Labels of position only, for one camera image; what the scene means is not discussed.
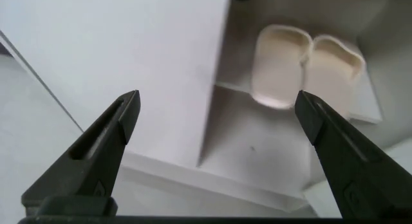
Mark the white shoe cabinet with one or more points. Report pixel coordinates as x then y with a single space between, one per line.
180 98

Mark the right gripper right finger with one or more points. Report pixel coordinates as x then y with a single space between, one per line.
354 172

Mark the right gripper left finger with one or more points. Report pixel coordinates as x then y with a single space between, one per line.
96 166

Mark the white slipper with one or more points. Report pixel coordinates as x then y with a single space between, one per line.
331 76
277 68

